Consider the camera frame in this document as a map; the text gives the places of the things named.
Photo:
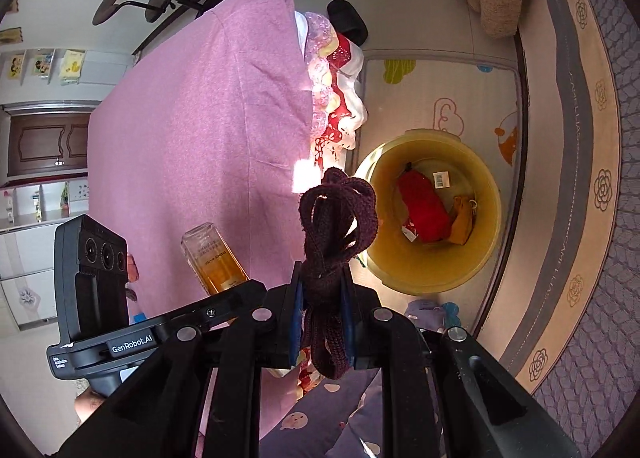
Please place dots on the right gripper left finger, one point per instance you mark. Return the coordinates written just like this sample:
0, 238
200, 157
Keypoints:
196, 388

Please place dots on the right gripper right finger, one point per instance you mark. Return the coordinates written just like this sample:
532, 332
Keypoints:
444, 394

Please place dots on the clear amber bottle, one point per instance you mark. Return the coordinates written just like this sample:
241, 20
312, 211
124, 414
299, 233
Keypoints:
211, 259

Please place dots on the red zipper pouch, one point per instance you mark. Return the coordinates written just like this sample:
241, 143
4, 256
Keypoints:
428, 218

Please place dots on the yellow drawstring bag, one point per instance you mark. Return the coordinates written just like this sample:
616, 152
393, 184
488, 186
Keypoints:
462, 214

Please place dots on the person's pyjama legs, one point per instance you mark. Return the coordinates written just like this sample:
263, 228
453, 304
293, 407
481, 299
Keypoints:
336, 418

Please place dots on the patterned round rug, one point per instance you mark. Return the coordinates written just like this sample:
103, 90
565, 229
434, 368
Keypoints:
564, 316

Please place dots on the white wardrobe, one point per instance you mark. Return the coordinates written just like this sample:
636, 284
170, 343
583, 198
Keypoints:
30, 215

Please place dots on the yellow plastic bucket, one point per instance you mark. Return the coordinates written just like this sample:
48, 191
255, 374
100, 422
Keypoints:
396, 257

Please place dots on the dark wooden door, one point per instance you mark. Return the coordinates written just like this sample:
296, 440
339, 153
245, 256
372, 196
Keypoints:
44, 140

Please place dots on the pink bed sheet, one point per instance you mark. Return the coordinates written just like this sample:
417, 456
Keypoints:
207, 128

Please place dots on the colourful play mat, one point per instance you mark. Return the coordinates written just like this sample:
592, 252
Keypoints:
457, 123

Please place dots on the floral bed skirt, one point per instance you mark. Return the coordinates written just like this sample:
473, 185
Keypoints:
333, 64

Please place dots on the black office chair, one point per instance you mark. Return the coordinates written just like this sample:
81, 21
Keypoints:
153, 10

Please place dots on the black slipper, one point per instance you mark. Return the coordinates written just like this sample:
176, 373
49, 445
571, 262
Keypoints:
346, 20

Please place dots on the white wall shelf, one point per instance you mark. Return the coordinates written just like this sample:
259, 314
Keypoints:
63, 66

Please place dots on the framed wall picture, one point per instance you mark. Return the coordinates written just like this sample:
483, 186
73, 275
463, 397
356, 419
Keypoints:
11, 36

